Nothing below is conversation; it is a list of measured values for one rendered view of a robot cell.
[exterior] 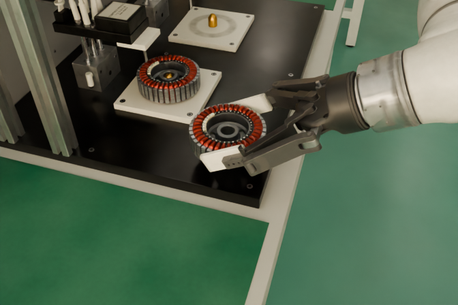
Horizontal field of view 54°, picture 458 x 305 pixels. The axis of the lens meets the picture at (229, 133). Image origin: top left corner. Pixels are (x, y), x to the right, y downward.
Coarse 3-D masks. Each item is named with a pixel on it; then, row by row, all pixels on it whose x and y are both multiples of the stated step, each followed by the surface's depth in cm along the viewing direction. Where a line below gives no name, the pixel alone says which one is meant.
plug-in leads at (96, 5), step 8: (56, 0) 76; (72, 0) 74; (80, 0) 72; (96, 0) 77; (64, 8) 77; (72, 8) 75; (80, 8) 73; (88, 8) 78; (96, 8) 76; (56, 16) 76; (64, 16) 76; (88, 16) 75; (88, 24) 75
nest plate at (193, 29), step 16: (192, 16) 103; (208, 16) 103; (224, 16) 103; (240, 16) 103; (176, 32) 97; (192, 32) 97; (208, 32) 97; (224, 32) 97; (240, 32) 97; (224, 48) 94
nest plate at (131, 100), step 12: (204, 72) 86; (216, 72) 86; (132, 84) 83; (204, 84) 83; (216, 84) 84; (120, 96) 80; (132, 96) 80; (192, 96) 80; (204, 96) 80; (120, 108) 79; (132, 108) 78; (144, 108) 78; (156, 108) 78; (168, 108) 78; (180, 108) 78; (192, 108) 78; (180, 120) 76
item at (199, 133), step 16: (208, 112) 68; (224, 112) 68; (240, 112) 68; (192, 128) 65; (208, 128) 67; (224, 128) 67; (240, 128) 68; (256, 128) 65; (192, 144) 65; (208, 144) 62; (224, 144) 62
